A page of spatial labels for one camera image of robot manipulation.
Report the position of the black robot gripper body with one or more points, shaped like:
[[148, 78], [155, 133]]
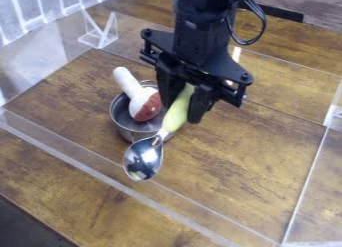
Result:
[[196, 47]]

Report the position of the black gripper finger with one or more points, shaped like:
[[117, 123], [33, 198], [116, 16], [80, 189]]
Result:
[[201, 100], [169, 82]]

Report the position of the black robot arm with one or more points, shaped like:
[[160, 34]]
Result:
[[205, 8]]

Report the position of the plush mushroom toy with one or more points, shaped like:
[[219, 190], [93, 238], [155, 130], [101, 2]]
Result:
[[144, 98]]

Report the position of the small steel pot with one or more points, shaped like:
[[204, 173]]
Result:
[[132, 130]]

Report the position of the black strip on table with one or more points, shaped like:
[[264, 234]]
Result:
[[263, 10]]

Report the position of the clear acrylic triangular bracket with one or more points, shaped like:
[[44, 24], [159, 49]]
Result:
[[99, 37]]

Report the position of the clear acrylic enclosure wall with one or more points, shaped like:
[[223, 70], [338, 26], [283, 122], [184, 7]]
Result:
[[211, 223]]

